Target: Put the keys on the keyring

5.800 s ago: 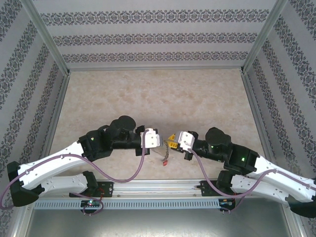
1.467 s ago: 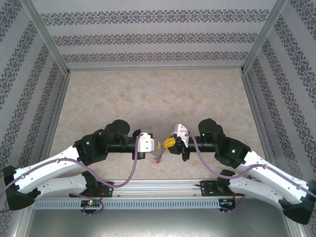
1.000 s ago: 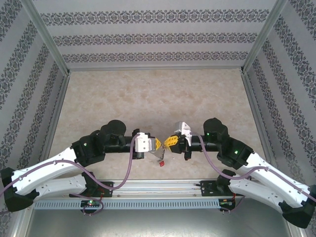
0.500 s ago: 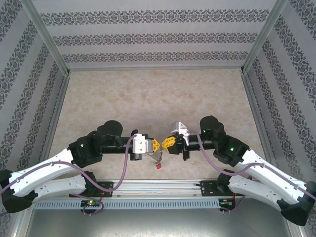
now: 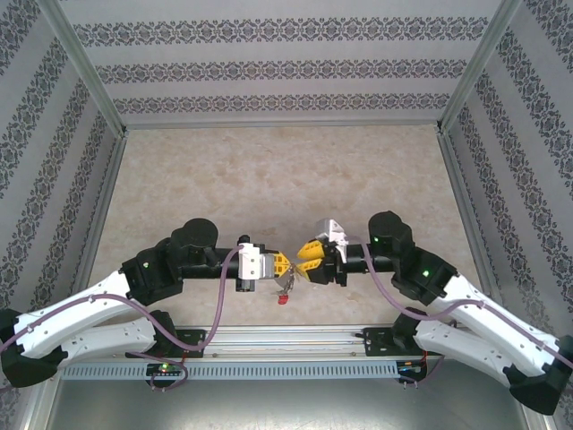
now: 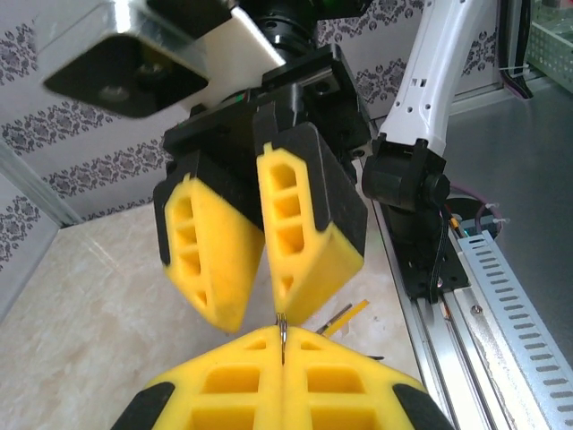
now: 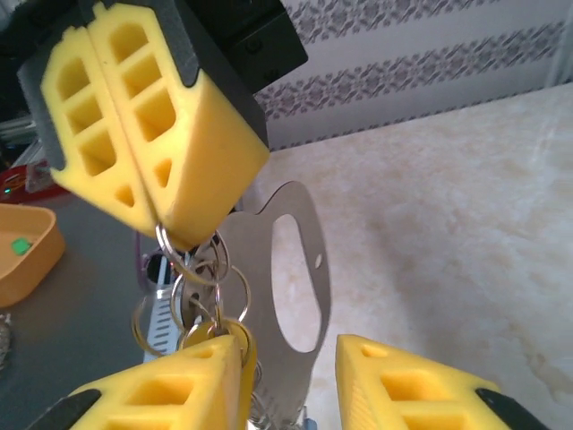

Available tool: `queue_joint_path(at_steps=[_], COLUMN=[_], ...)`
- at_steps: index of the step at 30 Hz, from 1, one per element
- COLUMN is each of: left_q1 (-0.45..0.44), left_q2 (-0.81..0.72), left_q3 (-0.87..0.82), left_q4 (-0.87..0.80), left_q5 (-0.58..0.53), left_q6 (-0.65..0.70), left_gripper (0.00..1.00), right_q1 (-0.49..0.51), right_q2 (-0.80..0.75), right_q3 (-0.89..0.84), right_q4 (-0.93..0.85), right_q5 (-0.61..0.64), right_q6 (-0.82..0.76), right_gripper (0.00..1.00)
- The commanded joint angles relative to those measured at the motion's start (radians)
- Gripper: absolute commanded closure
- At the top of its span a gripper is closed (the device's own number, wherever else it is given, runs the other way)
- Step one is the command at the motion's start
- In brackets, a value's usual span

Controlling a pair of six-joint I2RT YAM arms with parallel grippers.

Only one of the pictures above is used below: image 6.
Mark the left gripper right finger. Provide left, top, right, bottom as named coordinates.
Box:
left=284, top=325, right=454, bottom=430

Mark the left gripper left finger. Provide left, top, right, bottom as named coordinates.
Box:
left=110, top=325, right=287, bottom=430

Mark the yellow plastic key tag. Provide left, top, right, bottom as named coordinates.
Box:
left=318, top=298, right=372, bottom=338

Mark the green perforated metal tray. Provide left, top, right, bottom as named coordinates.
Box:
left=526, top=17, right=573, bottom=96

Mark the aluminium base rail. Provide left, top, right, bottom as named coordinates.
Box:
left=351, top=156, right=545, bottom=430

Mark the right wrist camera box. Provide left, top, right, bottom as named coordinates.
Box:
left=42, top=0, right=287, bottom=120

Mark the slotted grey cable tray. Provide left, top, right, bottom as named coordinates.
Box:
left=451, top=230, right=573, bottom=430

